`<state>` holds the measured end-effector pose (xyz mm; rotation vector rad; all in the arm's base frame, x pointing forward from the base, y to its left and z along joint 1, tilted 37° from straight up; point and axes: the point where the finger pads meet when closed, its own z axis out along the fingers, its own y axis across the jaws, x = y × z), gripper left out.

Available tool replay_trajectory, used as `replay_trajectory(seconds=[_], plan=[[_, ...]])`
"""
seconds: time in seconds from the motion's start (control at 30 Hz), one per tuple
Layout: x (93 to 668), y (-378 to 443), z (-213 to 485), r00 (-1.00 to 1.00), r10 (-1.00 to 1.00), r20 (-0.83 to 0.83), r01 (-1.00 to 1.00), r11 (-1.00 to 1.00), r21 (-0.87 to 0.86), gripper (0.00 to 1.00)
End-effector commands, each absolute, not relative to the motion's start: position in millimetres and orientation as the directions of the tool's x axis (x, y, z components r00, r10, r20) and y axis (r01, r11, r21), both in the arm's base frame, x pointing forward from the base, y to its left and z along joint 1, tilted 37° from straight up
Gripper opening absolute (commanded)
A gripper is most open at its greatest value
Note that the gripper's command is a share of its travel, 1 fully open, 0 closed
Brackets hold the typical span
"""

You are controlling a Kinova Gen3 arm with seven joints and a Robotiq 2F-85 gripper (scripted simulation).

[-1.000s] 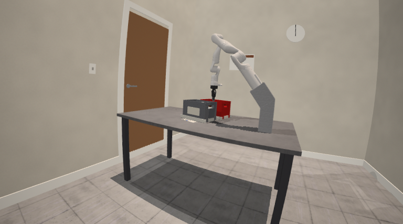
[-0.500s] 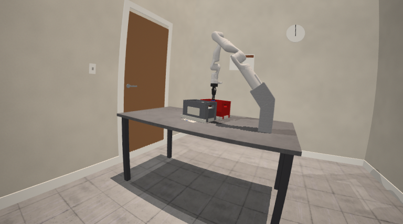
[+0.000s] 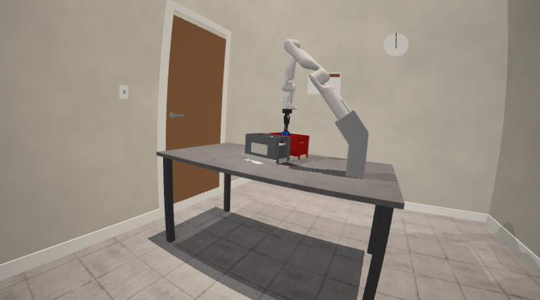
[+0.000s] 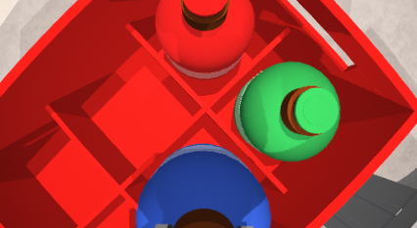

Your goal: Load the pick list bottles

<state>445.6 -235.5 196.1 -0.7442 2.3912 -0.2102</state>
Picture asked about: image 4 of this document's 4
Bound grey divided crate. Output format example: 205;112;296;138
320;174;417;228

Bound red crate with dividers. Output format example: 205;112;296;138
0;0;417;228

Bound green bottle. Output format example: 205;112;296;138
234;62;341;162

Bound blue bottle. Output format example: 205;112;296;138
135;143;271;228

